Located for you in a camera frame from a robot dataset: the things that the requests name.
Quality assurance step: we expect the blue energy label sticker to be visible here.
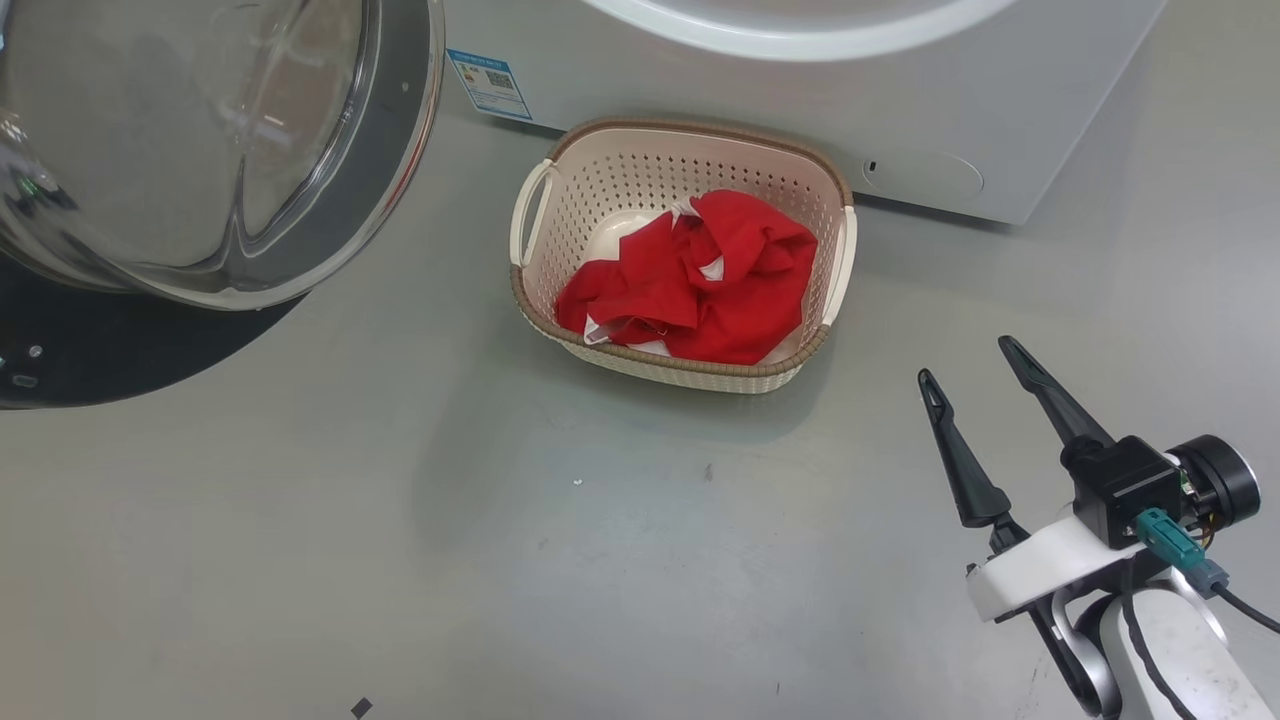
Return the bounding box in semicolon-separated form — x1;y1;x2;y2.
446;47;535;124

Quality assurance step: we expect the round white filter cover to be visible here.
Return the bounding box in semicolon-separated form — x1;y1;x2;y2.
861;149;987;200

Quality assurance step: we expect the teal connector camera cable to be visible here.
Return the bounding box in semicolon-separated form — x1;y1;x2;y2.
1136;507;1280;634

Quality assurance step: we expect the round dark glass washer door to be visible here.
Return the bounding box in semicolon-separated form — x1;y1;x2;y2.
0;0;447;412

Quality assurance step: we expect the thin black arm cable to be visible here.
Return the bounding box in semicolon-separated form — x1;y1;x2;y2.
1118;588;1193;720

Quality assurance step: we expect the red garment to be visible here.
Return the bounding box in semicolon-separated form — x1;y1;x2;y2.
555;189;820;367

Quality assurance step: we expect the cream perforated laundry basket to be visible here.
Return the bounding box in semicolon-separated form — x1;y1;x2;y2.
508;116;859;395

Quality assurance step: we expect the white front-load washing machine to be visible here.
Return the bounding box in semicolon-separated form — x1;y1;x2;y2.
445;0;1170;227

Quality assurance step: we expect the black round motor housing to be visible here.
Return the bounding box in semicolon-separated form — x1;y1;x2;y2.
1168;432;1262;528

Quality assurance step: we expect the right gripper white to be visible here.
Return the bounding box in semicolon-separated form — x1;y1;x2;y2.
916;334;1152;624

